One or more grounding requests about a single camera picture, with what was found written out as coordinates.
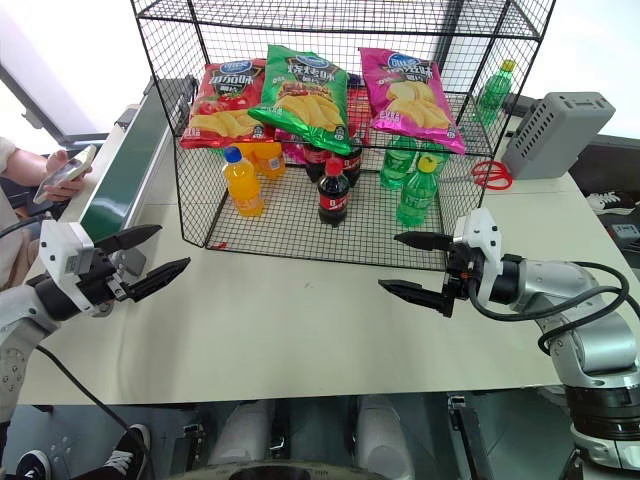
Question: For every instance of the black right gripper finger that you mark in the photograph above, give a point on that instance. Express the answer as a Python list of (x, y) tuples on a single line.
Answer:
[(412, 295), (425, 240)]

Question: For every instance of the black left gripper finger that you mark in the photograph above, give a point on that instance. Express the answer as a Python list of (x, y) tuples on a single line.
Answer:
[(160, 277), (130, 237)]

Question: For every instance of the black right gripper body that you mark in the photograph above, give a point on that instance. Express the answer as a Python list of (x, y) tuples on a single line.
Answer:
[(457, 280)]

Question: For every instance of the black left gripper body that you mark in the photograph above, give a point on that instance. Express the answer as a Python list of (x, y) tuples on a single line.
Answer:
[(97, 280)]

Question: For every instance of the person's forearm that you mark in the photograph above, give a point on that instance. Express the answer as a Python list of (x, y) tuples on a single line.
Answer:
[(25, 162)]

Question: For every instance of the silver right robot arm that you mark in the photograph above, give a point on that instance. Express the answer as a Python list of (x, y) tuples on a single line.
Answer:
[(580, 310)]

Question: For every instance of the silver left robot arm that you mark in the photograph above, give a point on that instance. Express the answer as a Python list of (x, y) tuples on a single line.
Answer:
[(25, 320)]

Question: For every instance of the green conveyor belt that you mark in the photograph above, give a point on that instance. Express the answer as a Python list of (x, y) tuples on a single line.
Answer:
[(125, 170)]

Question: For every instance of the person's hand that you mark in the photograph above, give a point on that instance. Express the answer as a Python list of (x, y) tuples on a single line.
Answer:
[(65, 191)]

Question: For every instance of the green soda bottle yellow cap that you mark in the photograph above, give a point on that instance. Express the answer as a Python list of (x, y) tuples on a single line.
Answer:
[(494, 95), (417, 197)]

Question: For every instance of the person's light trousers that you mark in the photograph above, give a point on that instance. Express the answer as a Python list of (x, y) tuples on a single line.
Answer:
[(15, 250)]

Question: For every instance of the cola bottle red cap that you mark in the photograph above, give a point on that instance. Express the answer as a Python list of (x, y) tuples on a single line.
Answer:
[(333, 197)]

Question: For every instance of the orange soda bottle blue cap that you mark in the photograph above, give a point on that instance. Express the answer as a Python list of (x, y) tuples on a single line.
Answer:
[(244, 190)]

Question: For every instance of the magenta chip bag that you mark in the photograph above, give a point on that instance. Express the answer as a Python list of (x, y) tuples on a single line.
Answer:
[(410, 100)]

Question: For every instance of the silver robot leg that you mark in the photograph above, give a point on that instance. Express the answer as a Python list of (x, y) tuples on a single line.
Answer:
[(382, 437), (240, 435)]

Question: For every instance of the red snack bag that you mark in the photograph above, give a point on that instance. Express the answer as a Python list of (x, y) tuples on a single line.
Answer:
[(358, 107)]

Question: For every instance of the red tomato chip bag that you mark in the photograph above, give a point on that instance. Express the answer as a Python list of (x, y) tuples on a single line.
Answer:
[(225, 110)]

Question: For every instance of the pink snack bag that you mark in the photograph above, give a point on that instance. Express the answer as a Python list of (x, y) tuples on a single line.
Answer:
[(291, 147)]

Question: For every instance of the grey vented plastic box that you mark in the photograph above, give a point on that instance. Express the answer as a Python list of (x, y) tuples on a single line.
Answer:
[(555, 137)]

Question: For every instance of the black sneaker white laces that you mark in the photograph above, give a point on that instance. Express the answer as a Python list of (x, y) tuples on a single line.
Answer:
[(129, 450), (32, 466)]

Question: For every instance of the grey power socket box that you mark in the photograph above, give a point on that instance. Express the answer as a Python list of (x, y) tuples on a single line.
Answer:
[(625, 231)]

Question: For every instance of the green chip bag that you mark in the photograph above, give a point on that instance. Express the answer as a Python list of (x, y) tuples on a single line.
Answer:
[(305, 100)]

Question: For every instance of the dark rounded robot body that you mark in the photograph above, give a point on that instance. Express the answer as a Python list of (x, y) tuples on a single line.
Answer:
[(280, 474)]

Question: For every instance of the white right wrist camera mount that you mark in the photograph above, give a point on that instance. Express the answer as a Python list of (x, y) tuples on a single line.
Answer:
[(481, 250)]

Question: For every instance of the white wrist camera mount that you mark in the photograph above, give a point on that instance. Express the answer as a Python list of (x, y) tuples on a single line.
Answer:
[(481, 250), (62, 250)]

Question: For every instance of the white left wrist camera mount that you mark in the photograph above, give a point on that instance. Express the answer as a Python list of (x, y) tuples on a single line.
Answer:
[(62, 250)]

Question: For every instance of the black table frame bracket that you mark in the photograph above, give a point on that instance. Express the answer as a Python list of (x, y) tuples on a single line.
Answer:
[(470, 440)]

